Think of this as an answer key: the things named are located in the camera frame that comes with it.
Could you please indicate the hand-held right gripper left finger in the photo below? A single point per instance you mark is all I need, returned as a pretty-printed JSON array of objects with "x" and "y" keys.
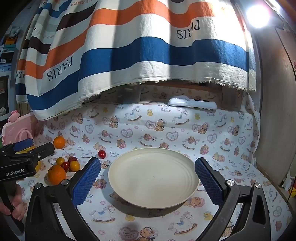
[{"x": 86, "y": 180}]

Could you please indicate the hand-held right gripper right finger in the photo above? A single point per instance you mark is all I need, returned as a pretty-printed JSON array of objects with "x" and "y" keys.
[{"x": 208, "y": 183}]

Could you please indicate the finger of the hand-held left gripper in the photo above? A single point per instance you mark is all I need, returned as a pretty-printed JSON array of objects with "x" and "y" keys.
[
  {"x": 44, "y": 149},
  {"x": 23, "y": 144}
]

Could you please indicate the small orange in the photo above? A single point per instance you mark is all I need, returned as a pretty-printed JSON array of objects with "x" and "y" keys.
[{"x": 59, "y": 141}]

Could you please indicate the yellow mango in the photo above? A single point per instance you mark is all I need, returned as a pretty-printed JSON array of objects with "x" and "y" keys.
[{"x": 38, "y": 166}]

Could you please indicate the small yellow tangerine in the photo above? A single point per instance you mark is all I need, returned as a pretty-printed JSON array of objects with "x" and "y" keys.
[
  {"x": 74, "y": 166},
  {"x": 60, "y": 160}
]

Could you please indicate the large orange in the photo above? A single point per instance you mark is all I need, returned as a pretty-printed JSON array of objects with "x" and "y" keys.
[{"x": 56, "y": 174}]

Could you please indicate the cream round plate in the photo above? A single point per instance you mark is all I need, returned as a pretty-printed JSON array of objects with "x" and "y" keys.
[{"x": 152, "y": 176}]

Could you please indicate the person's left hand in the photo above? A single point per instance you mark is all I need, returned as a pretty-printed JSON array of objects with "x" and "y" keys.
[{"x": 18, "y": 201}]

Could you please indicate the pink toy case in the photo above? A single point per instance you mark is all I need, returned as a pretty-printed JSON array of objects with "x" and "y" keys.
[{"x": 16, "y": 129}]

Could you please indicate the red lychee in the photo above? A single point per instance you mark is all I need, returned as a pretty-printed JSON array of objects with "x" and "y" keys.
[
  {"x": 72, "y": 159},
  {"x": 65, "y": 166}
]

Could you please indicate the red cherry tomato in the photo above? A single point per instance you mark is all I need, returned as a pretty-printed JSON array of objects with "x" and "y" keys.
[{"x": 101, "y": 154}]

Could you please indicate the bear printed cloth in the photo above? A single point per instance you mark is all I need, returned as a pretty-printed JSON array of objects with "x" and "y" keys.
[{"x": 161, "y": 129}]

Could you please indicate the white power strip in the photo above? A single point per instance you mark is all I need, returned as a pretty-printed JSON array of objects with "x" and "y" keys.
[{"x": 192, "y": 103}]

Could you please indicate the cluttered shelf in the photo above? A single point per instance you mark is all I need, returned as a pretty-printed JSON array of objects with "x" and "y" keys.
[{"x": 7, "y": 53}]

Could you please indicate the wooden board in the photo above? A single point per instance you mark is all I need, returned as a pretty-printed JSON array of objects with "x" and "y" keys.
[{"x": 275, "y": 115}]

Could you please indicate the striped hanging cloth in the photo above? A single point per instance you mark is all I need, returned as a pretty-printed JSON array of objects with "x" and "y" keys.
[{"x": 138, "y": 58}]

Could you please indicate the bright lamp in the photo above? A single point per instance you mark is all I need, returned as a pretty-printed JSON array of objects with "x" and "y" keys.
[{"x": 257, "y": 15}]

